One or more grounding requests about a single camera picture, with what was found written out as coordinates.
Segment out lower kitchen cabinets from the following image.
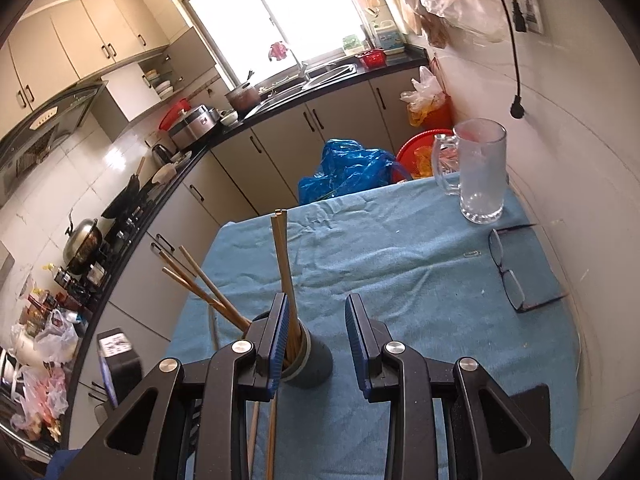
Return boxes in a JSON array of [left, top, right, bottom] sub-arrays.
[[63, 60, 421, 446]]

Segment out kitchen cabinets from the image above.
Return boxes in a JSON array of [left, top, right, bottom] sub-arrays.
[[1, 0, 214, 136], [63, 60, 421, 446]]

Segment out steel kitchen sink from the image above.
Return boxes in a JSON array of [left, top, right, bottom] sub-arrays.
[[262, 63, 357, 104]]

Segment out upper kitchen cabinets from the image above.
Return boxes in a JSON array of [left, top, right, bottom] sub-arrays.
[[1, 0, 214, 136]]

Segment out dark grey utensil cup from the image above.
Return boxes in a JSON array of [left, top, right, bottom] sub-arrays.
[[267, 322, 333, 396]]

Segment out blue towel table cover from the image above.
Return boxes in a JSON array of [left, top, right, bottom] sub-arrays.
[[162, 173, 582, 480]]

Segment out steel wok with lid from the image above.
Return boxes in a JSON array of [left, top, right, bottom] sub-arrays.
[[63, 214, 103, 275]]

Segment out black frying pan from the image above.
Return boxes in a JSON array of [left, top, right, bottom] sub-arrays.
[[102, 159, 162, 220]]

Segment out blue plastic bag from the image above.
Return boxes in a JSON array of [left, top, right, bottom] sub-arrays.
[[297, 139, 412, 205]]

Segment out black flat rectangular block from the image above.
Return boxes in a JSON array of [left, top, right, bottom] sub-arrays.
[[511, 384, 551, 443]]

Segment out red plastic basin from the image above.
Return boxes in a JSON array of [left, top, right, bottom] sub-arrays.
[[392, 129, 452, 183]]

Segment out clear glass beer mug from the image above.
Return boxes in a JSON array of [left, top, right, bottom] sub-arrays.
[[432, 118, 508, 224]]

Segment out white bowl on counter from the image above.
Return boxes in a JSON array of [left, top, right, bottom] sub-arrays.
[[220, 110, 239, 127]]

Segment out silver rice cooker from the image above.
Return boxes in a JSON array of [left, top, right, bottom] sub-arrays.
[[168, 105, 220, 151]]

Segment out red plastic lid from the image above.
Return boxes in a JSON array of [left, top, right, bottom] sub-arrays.
[[158, 99, 192, 131]]

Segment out brown cooking pot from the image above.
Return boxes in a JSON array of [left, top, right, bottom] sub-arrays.
[[226, 70, 262, 118]]

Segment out orange bag bin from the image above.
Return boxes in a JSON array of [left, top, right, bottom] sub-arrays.
[[400, 66, 454, 130]]

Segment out range hood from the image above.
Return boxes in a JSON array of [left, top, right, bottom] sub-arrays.
[[1, 80, 106, 206]]

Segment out red small basket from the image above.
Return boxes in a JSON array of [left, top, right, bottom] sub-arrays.
[[357, 49, 386, 70]]

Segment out hanging plastic bags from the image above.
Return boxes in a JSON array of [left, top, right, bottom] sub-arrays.
[[401, 0, 509, 49]]

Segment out black frame eyeglasses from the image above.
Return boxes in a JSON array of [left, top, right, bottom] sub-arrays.
[[488, 223, 567, 314]]

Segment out black power cable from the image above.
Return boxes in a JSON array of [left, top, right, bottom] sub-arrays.
[[479, 0, 528, 120]]

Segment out white wall power strip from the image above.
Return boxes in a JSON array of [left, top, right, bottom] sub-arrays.
[[518, 0, 544, 35]]

